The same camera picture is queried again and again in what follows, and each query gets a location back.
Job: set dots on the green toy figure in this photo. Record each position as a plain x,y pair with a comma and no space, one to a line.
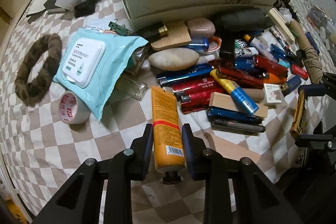
116,27

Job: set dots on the orange cream tube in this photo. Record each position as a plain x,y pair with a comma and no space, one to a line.
166,121

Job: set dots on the dark blue lighter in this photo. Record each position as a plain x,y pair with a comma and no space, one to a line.
231,116

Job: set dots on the clear glass bottle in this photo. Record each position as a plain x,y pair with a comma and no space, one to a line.
134,87

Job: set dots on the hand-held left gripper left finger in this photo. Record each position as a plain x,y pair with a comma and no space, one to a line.
148,140

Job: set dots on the beige oval stone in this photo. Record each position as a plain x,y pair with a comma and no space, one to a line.
173,59

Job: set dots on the pile of colourful lighters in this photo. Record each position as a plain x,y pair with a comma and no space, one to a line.
236,77

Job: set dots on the yellow and blue tube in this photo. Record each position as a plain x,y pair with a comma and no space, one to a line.
240,95

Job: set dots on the light blue wet wipes pack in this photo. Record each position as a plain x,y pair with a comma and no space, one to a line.
84,61

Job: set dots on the brown furry headband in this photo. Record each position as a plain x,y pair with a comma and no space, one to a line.
27,82

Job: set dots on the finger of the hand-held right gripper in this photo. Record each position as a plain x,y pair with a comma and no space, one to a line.
315,140
319,87

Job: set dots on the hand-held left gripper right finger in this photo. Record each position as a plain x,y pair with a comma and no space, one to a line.
187,145

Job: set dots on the small white box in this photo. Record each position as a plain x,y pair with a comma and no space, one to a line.
271,94

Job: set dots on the checkered tablecloth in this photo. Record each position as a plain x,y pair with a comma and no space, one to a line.
52,150

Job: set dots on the perfume bottle with wooden cap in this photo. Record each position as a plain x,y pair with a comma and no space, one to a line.
173,35

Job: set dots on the black hair dryer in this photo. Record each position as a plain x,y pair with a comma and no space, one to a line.
241,20

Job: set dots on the cream wooden comb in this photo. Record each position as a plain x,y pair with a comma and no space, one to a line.
282,23

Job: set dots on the gold lipstick tube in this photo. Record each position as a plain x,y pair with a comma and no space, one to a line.
298,113

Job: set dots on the wooden block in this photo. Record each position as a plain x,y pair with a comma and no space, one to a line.
223,103

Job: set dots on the clear plastic bag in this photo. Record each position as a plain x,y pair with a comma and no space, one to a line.
319,16

